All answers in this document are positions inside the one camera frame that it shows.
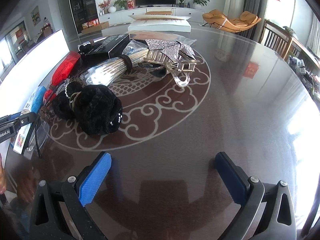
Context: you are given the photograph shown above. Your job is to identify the white foam board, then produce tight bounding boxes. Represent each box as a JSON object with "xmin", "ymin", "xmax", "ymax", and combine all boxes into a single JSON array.
[{"xmin": 0, "ymin": 29, "xmax": 70, "ymax": 100}]

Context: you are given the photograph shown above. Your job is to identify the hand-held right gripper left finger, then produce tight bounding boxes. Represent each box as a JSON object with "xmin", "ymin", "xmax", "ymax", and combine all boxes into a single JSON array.
[{"xmin": 29, "ymin": 151, "xmax": 112, "ymax": 240}]

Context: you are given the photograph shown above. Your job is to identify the framed wall picture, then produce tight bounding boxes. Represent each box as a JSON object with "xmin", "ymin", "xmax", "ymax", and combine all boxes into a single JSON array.
[{"xmin": 30, "ymin": 5, "xmax": 41, "ymax": 27}]

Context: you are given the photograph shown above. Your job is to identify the red packet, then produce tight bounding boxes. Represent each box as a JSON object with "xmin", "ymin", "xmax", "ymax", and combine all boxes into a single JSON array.
[{"xmin": 50, "ymin": 51, "xmax": 81, "ymax": 87}]

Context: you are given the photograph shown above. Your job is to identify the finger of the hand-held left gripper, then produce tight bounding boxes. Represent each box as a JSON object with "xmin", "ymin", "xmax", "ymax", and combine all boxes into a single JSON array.
[{"xmin": 0, "ymin": 112, "xmax": 38, "ymax": 130}]

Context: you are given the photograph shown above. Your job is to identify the dark wooden chair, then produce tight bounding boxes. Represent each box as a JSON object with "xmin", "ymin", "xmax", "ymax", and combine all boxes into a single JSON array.
[{"xmin": 259, "ymin": 19, "xmax": 293, "ymax": 60}]

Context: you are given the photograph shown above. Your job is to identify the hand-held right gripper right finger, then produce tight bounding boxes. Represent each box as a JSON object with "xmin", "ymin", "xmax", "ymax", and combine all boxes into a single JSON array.
[{"xmin": 214, "ymin": 151, "xmax": 297, "ymax": 240}]

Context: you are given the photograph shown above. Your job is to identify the dark beaded hair accessory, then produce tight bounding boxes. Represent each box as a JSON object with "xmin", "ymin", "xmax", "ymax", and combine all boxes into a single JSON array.
[{"xmin": 136, "ymin": 61, "xmax": 170, "ymax": 82}]

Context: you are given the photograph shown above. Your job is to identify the white flat cardboard box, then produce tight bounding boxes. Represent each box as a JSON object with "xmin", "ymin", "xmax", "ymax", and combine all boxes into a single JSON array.
[{"xmin": 127, "ymin": 14, "xmax": 192, "ymax": 33}]

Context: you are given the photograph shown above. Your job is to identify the black display cabinet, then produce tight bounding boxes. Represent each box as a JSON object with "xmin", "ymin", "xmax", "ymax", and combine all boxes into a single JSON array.
[{"xmin": 66, "ymin": 0, "xmax": 98, "ymax": 34}]

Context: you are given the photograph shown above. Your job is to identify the brown cardboard box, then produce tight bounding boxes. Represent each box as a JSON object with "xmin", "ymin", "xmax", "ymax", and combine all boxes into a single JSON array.
[{"xmin": 80, "ymin": 21, "xmax": 110, "ymax": 34}]

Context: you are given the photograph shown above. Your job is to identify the blue and white packet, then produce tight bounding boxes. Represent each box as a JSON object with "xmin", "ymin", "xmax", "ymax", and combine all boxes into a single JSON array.
[{"xmin": 11, "ymin": 86, "xmax": 48, "ymax": 154}]

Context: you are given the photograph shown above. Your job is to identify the chopsticks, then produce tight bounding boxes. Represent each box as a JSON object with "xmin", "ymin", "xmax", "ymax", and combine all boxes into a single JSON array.
[{"xmin": 80, "ymin": 47, "xmax": 153, "ymax": 87}]

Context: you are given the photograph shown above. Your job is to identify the black cardboard box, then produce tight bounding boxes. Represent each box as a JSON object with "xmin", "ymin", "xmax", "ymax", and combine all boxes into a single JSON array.
[{"xmin": 84, "ymin": 33, "xmax": 131, "ymax": 59}]

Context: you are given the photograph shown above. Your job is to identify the clear plastic bag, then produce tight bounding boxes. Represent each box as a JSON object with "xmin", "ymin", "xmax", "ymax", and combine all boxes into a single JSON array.
[{"xmin": 175, "ymin": 34, "xmax": 198, "ymax": 46}]

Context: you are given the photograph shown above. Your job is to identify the orange seat stool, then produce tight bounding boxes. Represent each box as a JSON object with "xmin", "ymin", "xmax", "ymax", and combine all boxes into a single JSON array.
[{"xmin": 145, "ymin": 9, "xmax": 174, "ymax": 16}]

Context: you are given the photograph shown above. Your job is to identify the dark brown hair tie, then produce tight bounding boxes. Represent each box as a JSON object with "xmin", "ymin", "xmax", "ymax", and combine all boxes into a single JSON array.
[{"xmin": 119, "ymin": 54, "xmax": 134, "ymax": 72}]

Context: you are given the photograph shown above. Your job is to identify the red flowers in vase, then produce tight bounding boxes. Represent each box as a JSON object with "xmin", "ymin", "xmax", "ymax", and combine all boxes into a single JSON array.
[{"xmin": 98, "ymin": 0, "xmax": 112, "ymax": 15}]

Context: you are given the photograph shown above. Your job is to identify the large green potted plant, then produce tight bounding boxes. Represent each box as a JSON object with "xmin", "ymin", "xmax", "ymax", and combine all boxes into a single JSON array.
[{"xmin": 188, "ymin": 0, "xmax": 210, "ymax": 9}]

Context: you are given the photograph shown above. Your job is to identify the bushy green potted plant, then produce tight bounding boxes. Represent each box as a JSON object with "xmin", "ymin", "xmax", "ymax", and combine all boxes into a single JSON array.
[{"xmin": 114, "ymin": 0, "xmax": 130, "ymax": 12}]

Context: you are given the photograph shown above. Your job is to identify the person's left forearm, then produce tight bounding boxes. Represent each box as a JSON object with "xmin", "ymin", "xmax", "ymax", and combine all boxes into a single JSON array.
[{"xmin": 0, "ymin": 152, "xmax": 7, "ymax": 195}]

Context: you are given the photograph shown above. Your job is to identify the orange lounge chair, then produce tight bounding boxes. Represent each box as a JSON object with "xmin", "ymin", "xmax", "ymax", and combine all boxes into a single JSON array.
[{"xmin": 202, "ymin": 9, "xmax": 262, "ymax": 34}]

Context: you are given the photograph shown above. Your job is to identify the grey curtain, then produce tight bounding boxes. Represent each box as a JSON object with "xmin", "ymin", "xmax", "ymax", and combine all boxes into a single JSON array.
[{"xmin": 244, "ymin": 0, "xmax": 269, "ymax": 39}]

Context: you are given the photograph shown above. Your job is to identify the white television cabinet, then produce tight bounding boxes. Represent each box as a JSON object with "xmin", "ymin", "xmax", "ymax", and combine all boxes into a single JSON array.
[{"xmin": 97, "ymin": 5, "xmax": 205, "ymax": 25}]

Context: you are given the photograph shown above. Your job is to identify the cluttered wooden desk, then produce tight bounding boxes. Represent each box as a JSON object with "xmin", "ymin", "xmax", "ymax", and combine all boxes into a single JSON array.
[{"xmin": 285, "ymin": 26, "xmax": 320, "ymax": 98}]

